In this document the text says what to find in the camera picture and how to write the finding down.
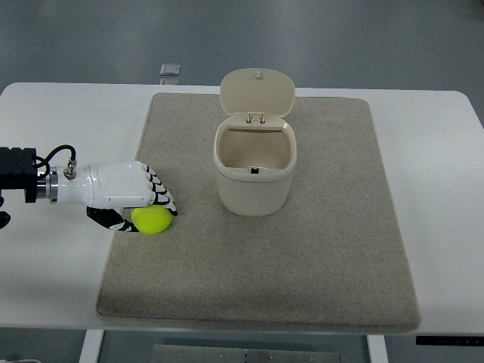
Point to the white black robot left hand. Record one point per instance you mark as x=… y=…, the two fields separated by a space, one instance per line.
x=105 y=188

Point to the beige felt mat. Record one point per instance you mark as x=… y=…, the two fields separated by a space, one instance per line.
x=332 y=258

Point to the black table control panel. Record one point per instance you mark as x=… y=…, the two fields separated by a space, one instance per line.
x=427 y=340

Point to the white table leg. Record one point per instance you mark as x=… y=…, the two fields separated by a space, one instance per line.
x=91 y=346
x=377 y=349

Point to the white left table leg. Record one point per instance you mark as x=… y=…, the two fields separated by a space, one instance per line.
x=91 y=346

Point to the cream lidded plastic bin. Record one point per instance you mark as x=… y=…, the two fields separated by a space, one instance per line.
x=255 y=150

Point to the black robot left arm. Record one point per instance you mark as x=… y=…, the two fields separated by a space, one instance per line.
x=18 y=171

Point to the white right table leg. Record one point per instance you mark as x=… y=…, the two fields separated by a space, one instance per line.
x=377 y=349

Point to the clear plastic floor plate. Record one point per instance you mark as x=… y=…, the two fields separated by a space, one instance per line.
x=170 y=69

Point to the yellow tennis ball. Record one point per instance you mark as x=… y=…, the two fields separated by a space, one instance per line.
x=152 y=219

